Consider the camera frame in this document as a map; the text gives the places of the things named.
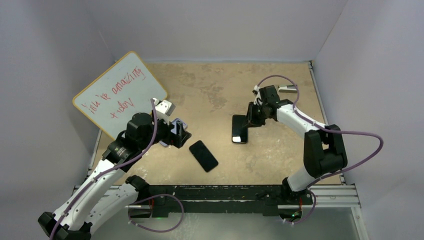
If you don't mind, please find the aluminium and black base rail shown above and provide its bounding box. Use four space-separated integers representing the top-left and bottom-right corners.
104 184 360 222

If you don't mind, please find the whiteboard with red writing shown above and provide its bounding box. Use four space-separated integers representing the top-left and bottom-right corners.
72 51 168 139

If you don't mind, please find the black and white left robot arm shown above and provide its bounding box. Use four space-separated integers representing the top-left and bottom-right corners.
38 111 192 240

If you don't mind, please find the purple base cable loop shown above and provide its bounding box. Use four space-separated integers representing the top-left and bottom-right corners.
128 194 185 234

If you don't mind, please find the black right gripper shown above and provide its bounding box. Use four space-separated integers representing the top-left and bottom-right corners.
242 102 271 129

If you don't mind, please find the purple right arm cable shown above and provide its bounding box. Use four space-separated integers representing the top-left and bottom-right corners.
256 74 384 226

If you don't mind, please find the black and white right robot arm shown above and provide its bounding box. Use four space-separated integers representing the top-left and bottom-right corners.
244 85 348 204

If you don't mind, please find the small white and black stapler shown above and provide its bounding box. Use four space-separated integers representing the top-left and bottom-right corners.
278 85 298 93

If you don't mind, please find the black phone case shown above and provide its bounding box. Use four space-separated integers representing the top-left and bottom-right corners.
231 114 248 144

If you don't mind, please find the black smartphone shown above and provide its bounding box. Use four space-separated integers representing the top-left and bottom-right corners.
189 140 219 173

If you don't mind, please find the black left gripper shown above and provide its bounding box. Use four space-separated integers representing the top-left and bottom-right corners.
139 113 190 150

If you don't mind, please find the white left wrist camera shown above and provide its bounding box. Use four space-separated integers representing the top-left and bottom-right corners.
153 98 176 124

